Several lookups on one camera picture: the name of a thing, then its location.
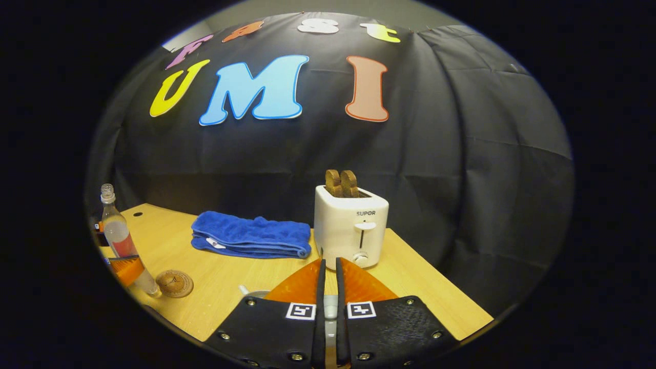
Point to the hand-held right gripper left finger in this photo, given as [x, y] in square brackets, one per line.
[277, 333]

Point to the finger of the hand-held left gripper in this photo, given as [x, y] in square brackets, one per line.
[125, 269]

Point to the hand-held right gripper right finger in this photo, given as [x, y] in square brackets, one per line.
[389, 333]

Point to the clear plastic water bottle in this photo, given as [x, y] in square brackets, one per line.
[117, 230]

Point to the round brown coaster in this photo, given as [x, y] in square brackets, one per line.
[174, 284]

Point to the white teacup lid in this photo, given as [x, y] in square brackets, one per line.
[331, 307]

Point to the folded blue towel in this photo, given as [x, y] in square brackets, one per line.
[246, 233]

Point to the white toaster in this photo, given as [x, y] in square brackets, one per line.
[343, 230]

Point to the brown bread slice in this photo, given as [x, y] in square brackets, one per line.
[333, 184]
[350, 184]

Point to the black backdrop cloth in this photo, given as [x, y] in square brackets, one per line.
[461, 154]

